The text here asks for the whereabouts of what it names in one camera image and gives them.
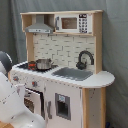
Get small metal pot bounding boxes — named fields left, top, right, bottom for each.
left=36, top=59, right=53, bottom=70

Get white oven door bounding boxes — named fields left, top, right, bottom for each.
left=24, top=89, right=45, bottom=117

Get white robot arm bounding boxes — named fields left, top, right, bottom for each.
left=0, top=51, right=45, bottom=128

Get wooden toy kitchen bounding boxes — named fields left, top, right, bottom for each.
left=10, top=10, right=115, bottom=128

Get grey sink basin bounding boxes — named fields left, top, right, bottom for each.
left=52, top=67, right=92, bottom=81

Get black toy faucet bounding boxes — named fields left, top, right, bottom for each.
left=75, top=50, right=95, bottom=71

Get black stovetop red burners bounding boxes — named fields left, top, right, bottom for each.
left=17, top=60, right=59, bottom=74

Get right red stove knob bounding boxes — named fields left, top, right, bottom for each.
left=32, top=81, right=38, bottom=87

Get red stove knob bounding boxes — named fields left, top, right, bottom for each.
left=32, top=81, right=38, bottom=87
left=13, top=76, right=19, bottom=81

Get toy microwave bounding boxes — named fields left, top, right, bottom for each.
left=55, top=14, right=93, bottom=34

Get grey range hood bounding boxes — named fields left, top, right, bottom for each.
left=25, top=15, right=53, bottom=34

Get left red stove knob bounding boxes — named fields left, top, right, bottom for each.
left=13, top=76, right=19, bottom=81

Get grey cabinet door handle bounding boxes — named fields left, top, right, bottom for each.
left=47, top=101, right=52, bottom=119

